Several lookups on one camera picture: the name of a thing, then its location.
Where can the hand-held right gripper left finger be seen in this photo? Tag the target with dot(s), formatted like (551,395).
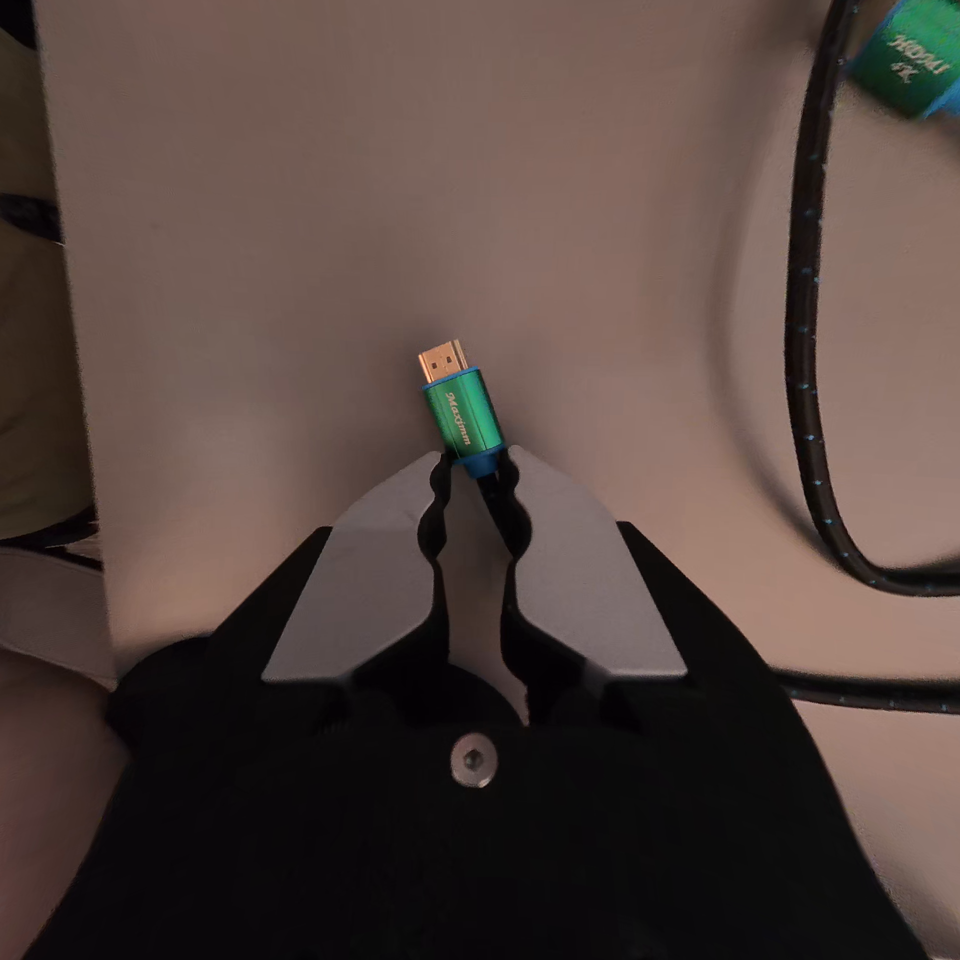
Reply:
(360,592)

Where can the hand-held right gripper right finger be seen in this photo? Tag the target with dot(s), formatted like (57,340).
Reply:
(592,592)

